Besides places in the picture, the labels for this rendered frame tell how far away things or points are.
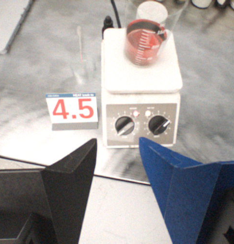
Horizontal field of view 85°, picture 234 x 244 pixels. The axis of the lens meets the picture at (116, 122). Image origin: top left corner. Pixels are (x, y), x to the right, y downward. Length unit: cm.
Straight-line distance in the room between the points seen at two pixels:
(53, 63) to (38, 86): 7
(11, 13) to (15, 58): 13
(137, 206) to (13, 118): 29
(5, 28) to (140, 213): 50
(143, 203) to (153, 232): 5
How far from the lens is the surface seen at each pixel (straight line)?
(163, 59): 24
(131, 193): 27
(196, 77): 37
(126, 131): 20
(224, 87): 40
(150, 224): 29
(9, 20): 48
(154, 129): 21
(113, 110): 21
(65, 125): 28
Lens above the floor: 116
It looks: 74 degrees down
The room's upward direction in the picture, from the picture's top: 9 degrees clockwise
